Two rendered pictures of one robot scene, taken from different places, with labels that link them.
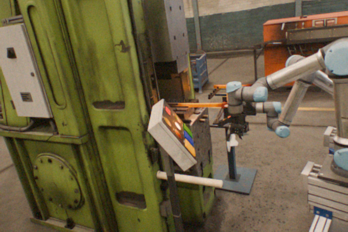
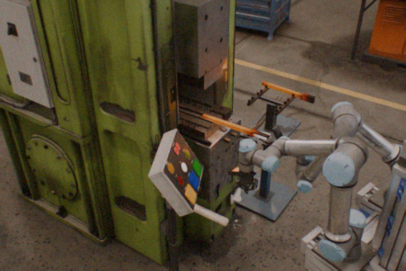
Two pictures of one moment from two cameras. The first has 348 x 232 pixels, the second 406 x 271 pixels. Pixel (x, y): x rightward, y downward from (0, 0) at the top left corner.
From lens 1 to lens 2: 98 cm
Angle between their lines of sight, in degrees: 17
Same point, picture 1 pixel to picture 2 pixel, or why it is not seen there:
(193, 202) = (201, 223)
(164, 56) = (190, 70)
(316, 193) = (311, 261)
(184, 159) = (181, 207)
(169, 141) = (168, 190)
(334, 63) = (328, 172)
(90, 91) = (99, 91)
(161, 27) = (190, 39)
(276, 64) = (392, 25)
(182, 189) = not seen: hidden behind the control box
